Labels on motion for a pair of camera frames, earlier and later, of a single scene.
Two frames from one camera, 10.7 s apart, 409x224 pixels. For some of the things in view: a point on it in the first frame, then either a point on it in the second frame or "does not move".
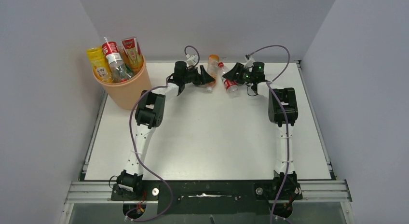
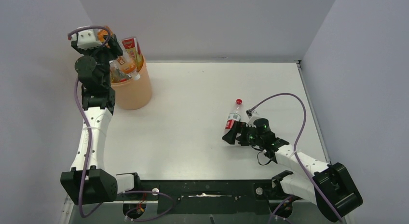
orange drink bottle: (212, 64) → (122, 63)
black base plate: (208, 196) does not move
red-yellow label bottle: (130, 52) does not move
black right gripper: (238, 69) → (230, 137)
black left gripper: (202, 79) → (113, 51)
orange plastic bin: (126, 94) does not move
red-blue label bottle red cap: (231, 87) → (235, 116)
